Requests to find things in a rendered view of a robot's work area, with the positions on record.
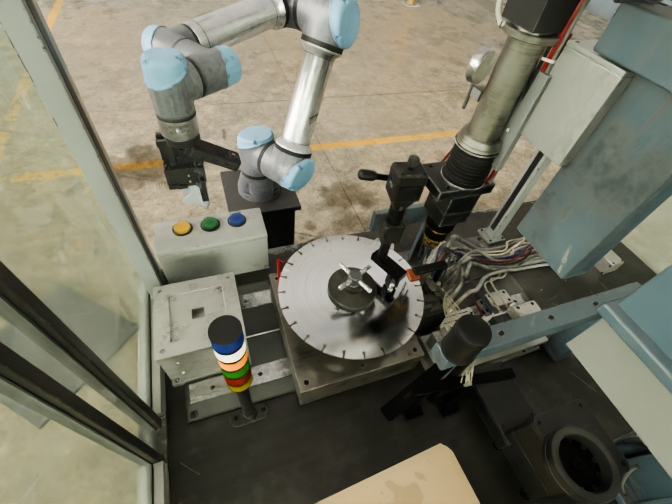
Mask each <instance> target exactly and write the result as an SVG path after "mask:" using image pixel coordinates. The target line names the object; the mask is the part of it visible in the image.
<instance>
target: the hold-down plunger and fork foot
mask: <svg viewBox="0 0 672 504"><path fill-rule="evenodd" d="M390 247H391V244H380V248H379V249H378V250H376V251H375V252H373V253H372V255H371V258H370V259H371V260H372V261H373V262H374V263H376V264H377V265H378V266H379V267H380V268H381V269H383V270H384V271H385V272H386V273H387V276H386V279H385V284H386V287H387V288H389V287H390V284H391V282H392V279H394V280H395V288H397V287H398V285H399V282H400V281H401V280H402V279H403V278H405V276H406V274H407V271H406V270H405V269H404V268H402V267H401V266H400V265H399V264H398V263H396V262H395V261H394V260H393V259H392V258H390V257H389V256H388V253H389V250H390Z"/></svg>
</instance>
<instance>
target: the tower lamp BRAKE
mask: <svg viewBox="0 0 672 504"><path fill-rule="evenodd" d="M208 337H209V339H210V342H211V345H212V347H213V349H214V350H215V351H216V352H217V353H219V354H223V355H228V354H232V353H234V352H236V351H238V350H239V349H240V348H241V346H242V345H243V342H244V334H243V329H242V324H241V322H240V320H239V319H238V318H236V317H235V316H232V315H223V316H220V317H217V318H216V319H214V320H213V321H212V322H211V324H210V325H209V327H208Z"/></svg>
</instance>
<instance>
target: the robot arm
mask: <svg viewBox="0 0 672 504"><path fill-rule="evenodd" d="M359 26H360V12H359V5H358V3H357V1H356V0H243V1H240V2H237V3H235V4H232V5H229V6H227V7H224V8H221V9H218V10H216V11H213V12H210V13H208V14H205V15H202V16H200V17H197V18H194V19H192V20H189V21H186V22H183V23H181V24H178V25H176V26H173V27H170V28H167V27H165V26H163V25H157V24H153V25H149V26H148V27H146V28H145V30H144V31H143V33H142V36H141V45H142V49H143V51H144V53H143V54H142V55H141V58H140V63H141V69H142V73H143V76H144V82H145V85H146V86H147V89H148V92H149V95H150V98H151V102H152V105H153V108H154V112H155V115H156V118H157V122H158V125H159V128H160V132H155V137H156V139H155V142H156V145H157V148H159V151H160V154H161V157H162V160H163V169H164V174H165V177H166V180H167V183H168V186H169V189H170V190H173V189H179V190H180V189H182V193H183V194H185V195H187V196H185V197H184V198H183V202H184V203H185V204H196V205H203V206H204V208H205V209H208V207H209V205H210V199H209V194H208V189H207V184H206V182H207V178H206V172H205V167H204V161H205V162H208V163H211V164H214V165H218V166H221V167H224V168H227V169H230V170H233V171H237V170H238V169H239V167H240V168H241V173H240V177H239V180H238V191H239V194H240V195H241V196H242V197H243V198H244V199H246V200H248V201H251V202H267V201H270V200H272V199H274V198H275V197H277V196H278V194H279V193H280V185H281V187H284V188H286V189H288V190H290V191H297V190H299V189H301V188H303V187H304V186H305V185H306V184H307V183H308V182H309V180H310V179H311V177H312V176H313V174H314V171H315V163H314V161H313V160H312V159H310V158H311V155H312V149H311V147H310V141H311V138H312V134H313V131H314V127H315V124H316V121H317V117H318V114H319V111H320V107H321V104H322V101H323V97H324V94H325V90H326V87H327V84H328V80H329V77H330V74H331V70H332V67H333V64H334V61H335V60H336V59H338V58H339V57H341V56H342V53H343V50H345V49H349V48H350V47H351V46H352V45H353V43H354V42H355V40H356V38H357V35H358V32H359ZM283 28H292V29H296V30H299V31H301V32H302V36H301V42H302V45H303V47H304V52H303V56H302V60H301V64H300V68H299V72H298V75H297V79H296V83H295V87H294V91H293V95H292V99H291V103H290V107H289V111H288V115H287V119H286V123H285V127H284V131H283V134H282V136H280V137H279V138H277V139H276V140H274V133H273V131H272V130H271V129H270V128H268V127H264V126H252V127H248V128H245V129H243V130H242V131H241V132H240V133H239V134H238V136H237V143H238V144H237V147H238V152H239V153H238V152H235V151H232V150H229V149H227V148H224V147H221V146H218V145H215V144H213V143H210V142H207V141H204V140H201V138H200V133H199V132H200V128H199V123H198V118H197V113H196V108H195V104H194V101H195V100H198V99H200V98H203V97H206V96H208V95H211V94H213V93H216V92H218V91H221V90H223V89H228V88H229V87H230V86H232V85H234V84H236V83H238V82H239V81H240V79H241V76H242V69H241V63H240V60H239V58H238V56H237V54H236V53H235V52H234V50H233V49H231V48H230V47H232V46H234V45H236V44H238V43H240V42H243V41H245V40H247V39H249V38H252V37H254V36H256V35H258V34H261V33H263V32H265V31H267V30H269V29H272V30H275V31H278V30H281V29H283Z"/></svg>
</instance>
